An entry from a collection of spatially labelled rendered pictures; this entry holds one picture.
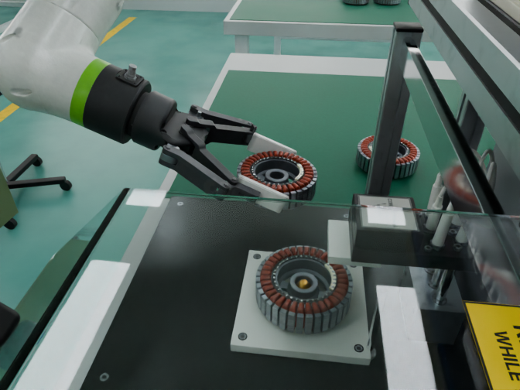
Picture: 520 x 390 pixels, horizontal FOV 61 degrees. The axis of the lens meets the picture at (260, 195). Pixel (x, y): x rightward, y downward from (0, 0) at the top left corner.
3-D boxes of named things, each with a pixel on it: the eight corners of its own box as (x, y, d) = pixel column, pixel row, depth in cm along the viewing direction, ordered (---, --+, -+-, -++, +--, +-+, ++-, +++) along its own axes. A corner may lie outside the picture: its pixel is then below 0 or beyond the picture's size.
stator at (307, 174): (229, 208, 60) (229, 186, 58) (244, 165, 69) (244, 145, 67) (313, 219, 59) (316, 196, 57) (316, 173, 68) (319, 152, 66)
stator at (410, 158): (390, 144, 90) (393, 128, 88) (429, 172, 82) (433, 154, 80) (343, 156, 86) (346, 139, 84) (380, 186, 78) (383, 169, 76)
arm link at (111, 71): (107, 115, 66) (76, 145, 59) (123, 43, 59) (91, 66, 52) (145, 131, 67) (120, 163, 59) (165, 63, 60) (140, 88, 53)
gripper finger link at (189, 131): (187, 123, 59) (179, 124, 58) (242, 176, 55) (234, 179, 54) (179, 146, 62) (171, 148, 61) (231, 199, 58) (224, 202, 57)
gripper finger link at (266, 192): (240, 173, 56) (238, 176, 56) (289, 196, 57) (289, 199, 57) (231, 190, 58) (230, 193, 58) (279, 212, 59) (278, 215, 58)
